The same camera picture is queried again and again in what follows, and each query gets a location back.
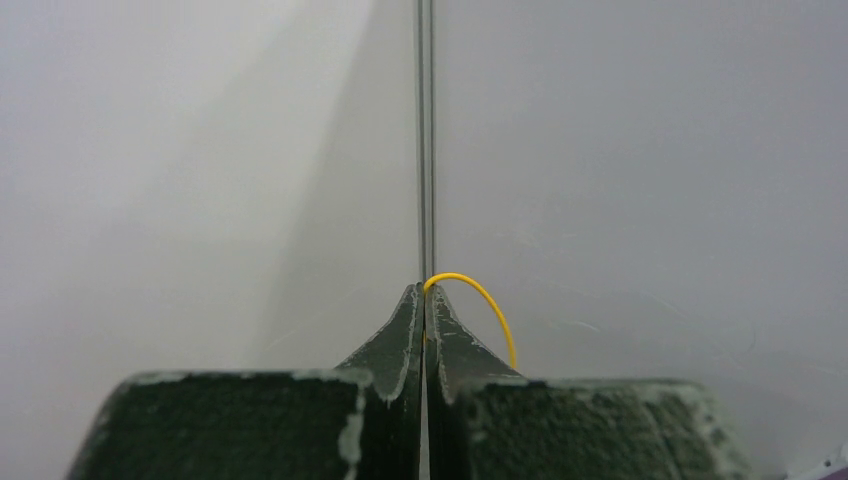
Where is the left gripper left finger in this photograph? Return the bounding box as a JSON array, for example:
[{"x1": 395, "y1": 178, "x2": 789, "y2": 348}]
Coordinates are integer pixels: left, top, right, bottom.
[{"x1": 338, "y1": 283, "x2": 424, "y2": 479}]

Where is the yellow wire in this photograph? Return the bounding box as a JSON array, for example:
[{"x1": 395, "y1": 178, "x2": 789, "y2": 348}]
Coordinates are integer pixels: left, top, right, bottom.
[{"x1": 422, "y1": 272, "x2": 519, "y2": 371}]

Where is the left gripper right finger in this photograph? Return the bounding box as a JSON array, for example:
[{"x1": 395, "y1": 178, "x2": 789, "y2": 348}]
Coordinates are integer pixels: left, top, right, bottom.
[{"x1": 425, "y1": 285, "x2": 529, "y2": 479}]

